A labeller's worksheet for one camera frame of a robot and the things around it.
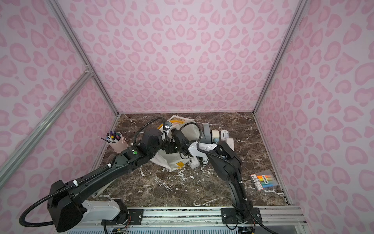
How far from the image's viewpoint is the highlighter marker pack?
835 millimetres

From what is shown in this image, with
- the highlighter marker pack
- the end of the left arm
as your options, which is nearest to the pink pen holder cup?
the end of the left arm

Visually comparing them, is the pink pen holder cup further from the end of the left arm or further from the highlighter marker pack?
the highlighter marker pack
